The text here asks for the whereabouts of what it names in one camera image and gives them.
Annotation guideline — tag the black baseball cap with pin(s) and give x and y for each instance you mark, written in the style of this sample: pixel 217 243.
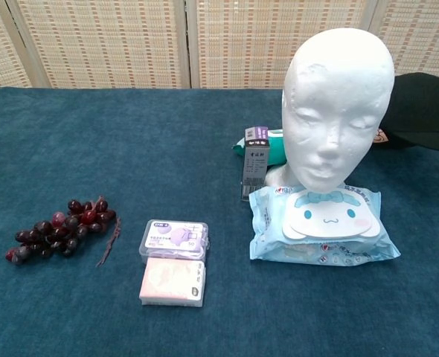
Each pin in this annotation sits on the black baseball cap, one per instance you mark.
pixel 424 111

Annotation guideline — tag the white foam mannequin head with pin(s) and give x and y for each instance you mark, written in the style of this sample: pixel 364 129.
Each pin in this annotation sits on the white foam mannequin head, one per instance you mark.
pixel 335 111

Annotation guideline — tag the grey purple small carton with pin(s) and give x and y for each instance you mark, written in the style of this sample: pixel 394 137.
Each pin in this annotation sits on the grey purple small carton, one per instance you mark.
pixel 254 163

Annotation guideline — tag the green wipes pack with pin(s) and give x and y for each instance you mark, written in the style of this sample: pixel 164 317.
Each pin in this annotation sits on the green wipes pack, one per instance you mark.
pixel 275 148

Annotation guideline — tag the clear floss pick box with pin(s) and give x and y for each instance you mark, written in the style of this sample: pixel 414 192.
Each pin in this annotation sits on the clear floss pick box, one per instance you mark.
pixel 175 236

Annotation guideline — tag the blue velvet tablecloth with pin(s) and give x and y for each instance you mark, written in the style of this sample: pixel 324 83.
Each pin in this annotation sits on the blue velvet tablecloth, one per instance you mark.
pixel 130 156

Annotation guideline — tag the pink white tissue pack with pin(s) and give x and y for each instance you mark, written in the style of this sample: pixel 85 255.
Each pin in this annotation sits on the pink white tissue pack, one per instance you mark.
pixel 171 282

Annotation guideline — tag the blue cartoon wet wipes pack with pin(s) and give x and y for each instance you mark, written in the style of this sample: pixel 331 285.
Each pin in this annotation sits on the blue cartoon wet wipes pack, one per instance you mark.
pixel 323 238

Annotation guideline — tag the dark purple grape bunch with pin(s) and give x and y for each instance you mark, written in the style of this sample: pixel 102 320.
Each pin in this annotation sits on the dark purple grape bunch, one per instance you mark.
pixel 63 230

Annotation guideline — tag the peach printed mat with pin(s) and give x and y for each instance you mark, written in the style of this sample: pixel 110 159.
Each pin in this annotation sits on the peach printed mat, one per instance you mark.
pixel 381 136

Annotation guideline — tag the woven bamboo folding screen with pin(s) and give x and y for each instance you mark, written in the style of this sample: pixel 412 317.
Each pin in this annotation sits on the woven bamboo folding screen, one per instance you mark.
pixel 111 41

